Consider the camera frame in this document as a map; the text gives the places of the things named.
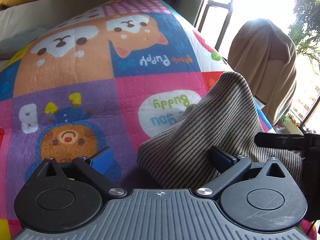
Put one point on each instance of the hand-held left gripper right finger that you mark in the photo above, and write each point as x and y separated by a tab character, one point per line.
220	158

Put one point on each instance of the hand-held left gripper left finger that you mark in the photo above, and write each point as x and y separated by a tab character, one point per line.
101	160

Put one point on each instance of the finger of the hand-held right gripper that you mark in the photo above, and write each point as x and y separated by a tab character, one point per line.
280	141

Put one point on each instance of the grey striped long-sleeve shirt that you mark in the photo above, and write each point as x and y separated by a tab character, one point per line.
212	120

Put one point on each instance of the windowsill planter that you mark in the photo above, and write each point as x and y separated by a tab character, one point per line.
291	122

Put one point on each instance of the beige cloth draped chair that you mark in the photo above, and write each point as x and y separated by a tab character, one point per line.
270	62

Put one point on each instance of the colourful cartoon play mat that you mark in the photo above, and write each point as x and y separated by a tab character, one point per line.
87	80

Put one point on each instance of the green leafy plant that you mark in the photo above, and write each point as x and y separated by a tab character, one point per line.
307	12

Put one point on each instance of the grey cushion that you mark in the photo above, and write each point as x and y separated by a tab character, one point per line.
17	42

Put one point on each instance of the grey covered sofa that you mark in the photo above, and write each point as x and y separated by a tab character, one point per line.
37	15

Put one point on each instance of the dark window frame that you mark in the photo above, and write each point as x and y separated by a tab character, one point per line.
203	15

